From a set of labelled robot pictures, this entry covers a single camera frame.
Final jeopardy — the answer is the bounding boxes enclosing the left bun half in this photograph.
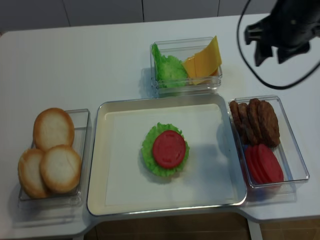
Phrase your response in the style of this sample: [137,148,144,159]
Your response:
[17,148,50,199]

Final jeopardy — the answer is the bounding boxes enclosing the front brown meat patty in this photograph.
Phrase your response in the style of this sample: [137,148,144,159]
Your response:
[257,100,280,148]

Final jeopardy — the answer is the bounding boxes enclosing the clear patty tomato container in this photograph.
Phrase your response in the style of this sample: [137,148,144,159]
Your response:
[228,95,310,201]

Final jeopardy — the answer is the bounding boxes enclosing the bun half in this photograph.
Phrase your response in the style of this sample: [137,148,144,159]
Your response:
[33,107,75,152]
[17,148,50,199]
[39,144,82,194]

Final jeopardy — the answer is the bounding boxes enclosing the white rectangular tray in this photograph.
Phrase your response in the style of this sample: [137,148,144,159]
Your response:
[87,94,247,216]

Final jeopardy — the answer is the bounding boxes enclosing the upright orange cheese slice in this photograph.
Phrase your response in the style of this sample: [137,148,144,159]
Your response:
[182,36,222,78]

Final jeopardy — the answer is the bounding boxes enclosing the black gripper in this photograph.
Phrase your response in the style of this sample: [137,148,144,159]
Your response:
[244,7,320,67]

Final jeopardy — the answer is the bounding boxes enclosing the clear bun container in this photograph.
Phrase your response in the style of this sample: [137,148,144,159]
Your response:
[18,109,92,210]

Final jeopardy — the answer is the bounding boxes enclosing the rear brown meat patty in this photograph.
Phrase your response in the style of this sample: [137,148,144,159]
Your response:
[229,100,244,137]

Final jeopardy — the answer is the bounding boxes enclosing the green lettuce in container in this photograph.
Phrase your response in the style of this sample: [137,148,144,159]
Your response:
[151,43,188,88]

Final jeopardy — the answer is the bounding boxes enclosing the flat yellow cheese slice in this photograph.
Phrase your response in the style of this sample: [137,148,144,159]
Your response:
[188,70,219,86]

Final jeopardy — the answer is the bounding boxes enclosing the green lettuce leaf on tray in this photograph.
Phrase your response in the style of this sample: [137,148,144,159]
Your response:
[141,122,190,177]

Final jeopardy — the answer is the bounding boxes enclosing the stacked red tomato slices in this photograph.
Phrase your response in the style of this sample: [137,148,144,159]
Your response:
[244,144,284,185]

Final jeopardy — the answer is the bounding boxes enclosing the red tomato slice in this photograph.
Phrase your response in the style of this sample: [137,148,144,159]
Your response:
[152,130,187,169]

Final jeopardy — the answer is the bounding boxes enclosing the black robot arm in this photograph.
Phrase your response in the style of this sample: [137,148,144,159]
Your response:
[244,0,320,67]

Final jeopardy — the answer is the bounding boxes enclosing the top bun half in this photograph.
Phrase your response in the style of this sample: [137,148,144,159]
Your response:
[33,107,75,152]

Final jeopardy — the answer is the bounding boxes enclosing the brown meat patty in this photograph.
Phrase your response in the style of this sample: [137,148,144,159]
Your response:
[229,100,244,137]
[238,103,257,146]
[257,100,280,148]
[247,98,263,144]

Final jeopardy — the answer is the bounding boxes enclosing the clear lettuce cheese container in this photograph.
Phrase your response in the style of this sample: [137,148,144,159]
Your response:
[150,37,223,97]

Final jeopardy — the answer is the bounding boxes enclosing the front bun half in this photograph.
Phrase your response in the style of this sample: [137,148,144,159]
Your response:
[39,144,82,194]

